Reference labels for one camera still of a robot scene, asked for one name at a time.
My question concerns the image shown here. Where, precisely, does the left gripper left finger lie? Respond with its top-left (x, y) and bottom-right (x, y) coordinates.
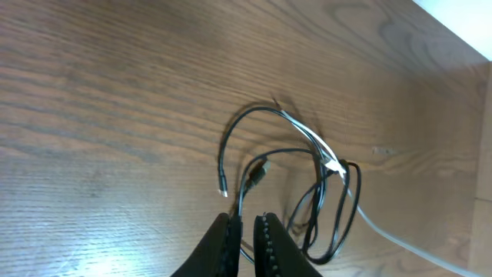
top-left (171, 213), bottom-right (242, 277)

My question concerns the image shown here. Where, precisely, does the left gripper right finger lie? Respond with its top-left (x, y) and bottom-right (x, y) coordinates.
top-left (254, 212), bottom-right (322, 277)

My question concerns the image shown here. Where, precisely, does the black usb cable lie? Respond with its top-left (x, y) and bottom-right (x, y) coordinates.
top-left (217, 105), bottom-right (331, 199)
top-left (236, 148), bottom-right (362, 266)

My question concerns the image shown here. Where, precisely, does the white usb cable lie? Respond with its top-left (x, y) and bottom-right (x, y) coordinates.
top-left (280, 110), bottom-right (485, 277)

